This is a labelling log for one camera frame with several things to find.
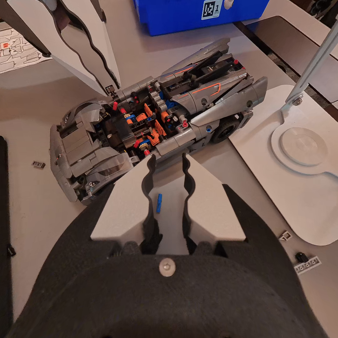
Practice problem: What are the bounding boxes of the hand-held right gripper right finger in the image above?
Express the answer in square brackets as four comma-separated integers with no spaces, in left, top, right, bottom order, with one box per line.
[182,153,248,254]

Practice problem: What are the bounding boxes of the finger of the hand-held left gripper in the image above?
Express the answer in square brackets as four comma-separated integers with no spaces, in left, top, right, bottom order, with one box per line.
[7,0,107,96]
[56,0,122,89]

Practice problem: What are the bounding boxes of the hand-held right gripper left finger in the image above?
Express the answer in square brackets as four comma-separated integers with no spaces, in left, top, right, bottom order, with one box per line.
[90,154,163,254]

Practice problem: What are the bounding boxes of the grey lego sports car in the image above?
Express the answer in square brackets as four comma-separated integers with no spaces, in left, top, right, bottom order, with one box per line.
[50,38,268,206]

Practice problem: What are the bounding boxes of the light grey long lego plate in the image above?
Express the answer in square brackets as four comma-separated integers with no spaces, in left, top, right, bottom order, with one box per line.
[294,257,323,276]

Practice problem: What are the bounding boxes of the white sticker sheet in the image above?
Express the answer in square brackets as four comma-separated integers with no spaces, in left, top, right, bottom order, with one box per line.
[0,28,53,74]

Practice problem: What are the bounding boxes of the white rounded board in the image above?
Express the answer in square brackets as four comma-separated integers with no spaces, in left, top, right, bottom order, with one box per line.
[229,84,338,246]

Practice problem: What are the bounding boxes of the blue storage bin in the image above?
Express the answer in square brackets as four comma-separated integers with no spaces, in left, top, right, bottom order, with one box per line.
[132,0,271,37]

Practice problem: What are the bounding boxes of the grey metal stand pole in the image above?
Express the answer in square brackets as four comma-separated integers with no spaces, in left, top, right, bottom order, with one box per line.
[280,20,338,112]

